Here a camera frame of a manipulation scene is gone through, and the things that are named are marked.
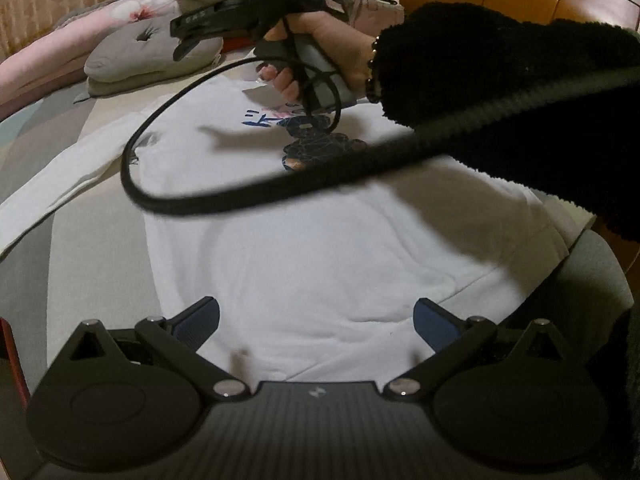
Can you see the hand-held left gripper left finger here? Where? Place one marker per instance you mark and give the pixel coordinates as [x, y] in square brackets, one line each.
[197, 324]

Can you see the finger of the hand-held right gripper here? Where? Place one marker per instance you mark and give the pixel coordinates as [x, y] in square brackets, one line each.
[190, 47]
[195, 22]

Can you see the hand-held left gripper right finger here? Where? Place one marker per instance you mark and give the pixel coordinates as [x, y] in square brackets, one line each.
[435, 326]

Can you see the white printed sweatshirt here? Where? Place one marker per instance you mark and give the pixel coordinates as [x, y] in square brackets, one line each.
[300, 260]

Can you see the person's right forearm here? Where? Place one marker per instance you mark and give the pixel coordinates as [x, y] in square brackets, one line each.
[500, 70]

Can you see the person's right hand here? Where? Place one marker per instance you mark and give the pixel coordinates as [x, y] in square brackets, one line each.
[340, 35]

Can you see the grey pillow with hole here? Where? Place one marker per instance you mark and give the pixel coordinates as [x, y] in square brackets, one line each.
[140, 55]

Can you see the beige bag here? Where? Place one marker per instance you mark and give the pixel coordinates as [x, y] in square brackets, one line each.
[375, 7]

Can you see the pink floral quilt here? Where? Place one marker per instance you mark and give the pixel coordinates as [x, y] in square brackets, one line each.
[60, 40]

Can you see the patterned pink curtain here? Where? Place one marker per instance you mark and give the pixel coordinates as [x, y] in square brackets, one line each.
[50, 0]

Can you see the red-cased smartphone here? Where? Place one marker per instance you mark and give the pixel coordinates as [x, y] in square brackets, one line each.
[10, 360]

